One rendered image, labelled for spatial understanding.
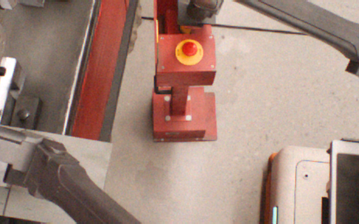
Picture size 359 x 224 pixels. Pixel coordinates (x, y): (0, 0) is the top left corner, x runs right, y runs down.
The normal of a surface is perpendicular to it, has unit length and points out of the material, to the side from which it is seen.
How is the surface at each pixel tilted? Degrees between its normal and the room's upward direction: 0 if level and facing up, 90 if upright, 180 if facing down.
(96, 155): 0
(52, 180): 46
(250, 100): 0
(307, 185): 0
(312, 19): 32
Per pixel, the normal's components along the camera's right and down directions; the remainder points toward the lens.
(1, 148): 0.27, 0.20
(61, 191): -0.71, -0.22
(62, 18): 0.01, -0.30
